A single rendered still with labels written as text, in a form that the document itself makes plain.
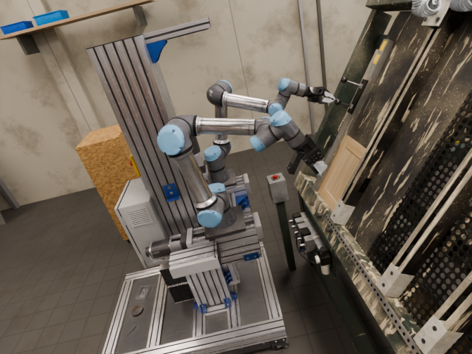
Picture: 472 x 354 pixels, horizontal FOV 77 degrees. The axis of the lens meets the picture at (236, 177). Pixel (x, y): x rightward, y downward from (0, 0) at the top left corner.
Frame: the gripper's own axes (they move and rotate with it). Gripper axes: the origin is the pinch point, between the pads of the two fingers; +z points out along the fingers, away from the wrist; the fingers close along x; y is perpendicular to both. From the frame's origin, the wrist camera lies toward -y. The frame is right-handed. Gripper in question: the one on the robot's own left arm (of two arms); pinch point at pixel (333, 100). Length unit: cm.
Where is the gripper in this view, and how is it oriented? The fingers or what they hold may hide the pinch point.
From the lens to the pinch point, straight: 194.1
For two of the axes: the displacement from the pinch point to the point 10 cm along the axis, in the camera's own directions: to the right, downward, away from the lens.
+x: -2.4, 9.7, 0.9
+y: -2.2, -1.4, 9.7
